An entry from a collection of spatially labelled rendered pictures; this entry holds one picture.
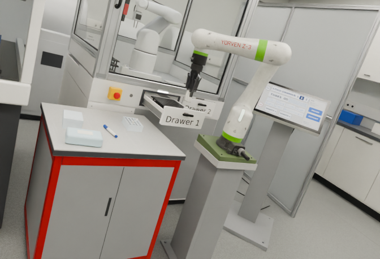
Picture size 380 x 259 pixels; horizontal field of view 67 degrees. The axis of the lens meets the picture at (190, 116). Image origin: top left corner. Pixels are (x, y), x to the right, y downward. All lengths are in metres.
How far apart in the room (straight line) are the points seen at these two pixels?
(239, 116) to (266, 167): 0.94
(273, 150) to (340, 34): 1.32
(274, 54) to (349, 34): 1.58
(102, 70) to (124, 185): 0.72
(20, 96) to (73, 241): 0.70
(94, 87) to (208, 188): 0.90
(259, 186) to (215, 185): 0.90
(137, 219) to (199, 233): 0.44
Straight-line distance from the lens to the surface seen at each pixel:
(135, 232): 1.65
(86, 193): 1.40
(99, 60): 1.79
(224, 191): 1.75
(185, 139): 2.21
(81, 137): 1.29
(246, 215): 2.66
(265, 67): 1.75
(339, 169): 4.38
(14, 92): 1.52
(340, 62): 3.03
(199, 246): 1.93
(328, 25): 3.25
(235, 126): 1.63
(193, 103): 2.10
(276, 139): 2.41
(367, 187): 4.20
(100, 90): 1.83
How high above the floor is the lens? 1.29
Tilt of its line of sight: 13 degrees down
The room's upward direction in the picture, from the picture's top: 17 degrees clockwise
